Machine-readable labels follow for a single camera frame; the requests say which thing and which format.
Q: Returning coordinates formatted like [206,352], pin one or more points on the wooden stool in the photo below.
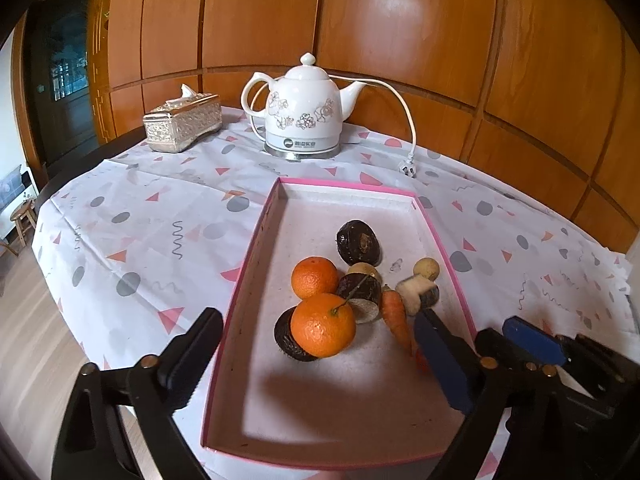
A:
[22,217]

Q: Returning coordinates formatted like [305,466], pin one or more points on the silver embossed tissue box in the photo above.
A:
[182,122]

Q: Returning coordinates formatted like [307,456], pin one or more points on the cut dark water chestnut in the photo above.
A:
[357,297]

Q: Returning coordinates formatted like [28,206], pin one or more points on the white floral ceramic kettle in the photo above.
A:
[300,105]

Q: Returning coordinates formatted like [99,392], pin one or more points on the silver kettle base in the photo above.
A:
[300,152]

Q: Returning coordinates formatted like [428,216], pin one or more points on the half-peeled water chestnut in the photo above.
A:
[420,296]

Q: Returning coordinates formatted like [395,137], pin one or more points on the small clear plastic piece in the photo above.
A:
[397,264]

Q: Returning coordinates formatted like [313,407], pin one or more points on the small orange carrot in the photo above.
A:
[397,317]

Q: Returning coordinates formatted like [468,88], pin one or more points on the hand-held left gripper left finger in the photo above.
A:
[192,352]

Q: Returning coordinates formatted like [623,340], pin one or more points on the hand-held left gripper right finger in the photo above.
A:
[442,365]

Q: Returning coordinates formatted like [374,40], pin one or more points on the orange with stem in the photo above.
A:
[320,327]

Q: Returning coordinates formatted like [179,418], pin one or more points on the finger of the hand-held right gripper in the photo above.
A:
[532,342]

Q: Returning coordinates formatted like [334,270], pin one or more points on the white patterned tablecloth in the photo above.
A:
[150,220]

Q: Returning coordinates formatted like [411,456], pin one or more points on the pink-edged cardboard box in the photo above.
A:
[280,410]

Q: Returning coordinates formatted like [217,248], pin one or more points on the small yellow longan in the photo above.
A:
[362,269]
[426,268]

